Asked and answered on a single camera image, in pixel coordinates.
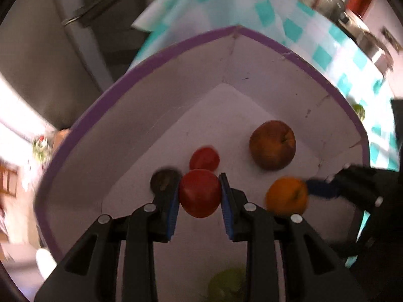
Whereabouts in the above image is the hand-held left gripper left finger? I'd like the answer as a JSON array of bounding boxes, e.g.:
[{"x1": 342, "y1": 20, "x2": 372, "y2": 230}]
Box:
[{"x1": 34, "y1": 179, "x2": 181, "y2": 302}]

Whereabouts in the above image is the white box with purple rim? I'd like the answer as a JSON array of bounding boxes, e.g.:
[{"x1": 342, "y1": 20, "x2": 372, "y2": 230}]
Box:
[{"x1": 34, "y1": 25, "x2": 370, "y2": 302}]

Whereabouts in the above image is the dark purple plum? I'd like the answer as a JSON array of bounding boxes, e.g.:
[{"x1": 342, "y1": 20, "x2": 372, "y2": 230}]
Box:
[{"x1": 150, "y1": 167, "x2": 183, "y2": 199}]

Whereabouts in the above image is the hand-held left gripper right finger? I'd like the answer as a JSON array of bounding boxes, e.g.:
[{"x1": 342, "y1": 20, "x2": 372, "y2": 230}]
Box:
[{"x1": 219, "y1": 172, "x2": 367, "y2": 302}]

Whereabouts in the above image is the shiny metal container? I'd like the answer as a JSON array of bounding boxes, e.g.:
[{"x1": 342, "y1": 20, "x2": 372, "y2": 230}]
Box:
[{"x1": 359, "y1": 34, "x2": 395, "y2": 70}]

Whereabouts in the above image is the grey refrigerator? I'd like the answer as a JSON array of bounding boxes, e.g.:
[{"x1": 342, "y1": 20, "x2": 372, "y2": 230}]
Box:
[{"x1": 0, "y1": 0, "x2": 158, "y2": 130}]

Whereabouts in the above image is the orange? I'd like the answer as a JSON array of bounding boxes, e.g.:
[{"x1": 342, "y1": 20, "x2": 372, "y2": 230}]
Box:
[{"x1": 265, "y1": 177, "x2": 309, "y2": 216}]

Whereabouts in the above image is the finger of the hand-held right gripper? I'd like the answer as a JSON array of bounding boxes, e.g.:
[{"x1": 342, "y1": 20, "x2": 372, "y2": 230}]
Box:
[{"x1": 306, "y1": 163, "x2": 384, "y2": 209}]

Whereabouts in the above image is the brownish red apple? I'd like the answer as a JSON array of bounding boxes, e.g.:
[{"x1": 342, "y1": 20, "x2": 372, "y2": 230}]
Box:
[{"x1": 249, "y1": 120, "x2": 296, "y2": 171}]

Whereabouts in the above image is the teal and white checked tablecloth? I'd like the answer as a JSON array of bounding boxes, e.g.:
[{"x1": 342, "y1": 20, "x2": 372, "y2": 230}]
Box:
[{"x1": 130, "y1": 0, "x2": 401, "y2": 268}]

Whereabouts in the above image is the green apple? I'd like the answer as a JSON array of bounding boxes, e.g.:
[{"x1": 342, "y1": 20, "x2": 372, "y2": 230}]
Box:
[{"x1": 207, "y1": 267, "x2": 249, "y2": 302}]

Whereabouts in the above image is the small green fruit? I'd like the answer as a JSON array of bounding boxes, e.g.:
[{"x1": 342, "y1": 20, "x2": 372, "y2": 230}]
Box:
[{"x1": 352, "y1": 103, "x2": 366, "y2": 122}]

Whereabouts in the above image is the large red tomato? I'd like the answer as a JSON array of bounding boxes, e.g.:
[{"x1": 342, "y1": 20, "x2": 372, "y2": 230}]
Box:
[{"x1": 178, "y1": 169, "x2": 222, "y2": 218}]

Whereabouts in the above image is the small red tomato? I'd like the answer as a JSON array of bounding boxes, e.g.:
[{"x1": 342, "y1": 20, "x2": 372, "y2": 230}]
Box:
[{"x1": 189, "y1": 146, "x2": 220, "y2": 172}]

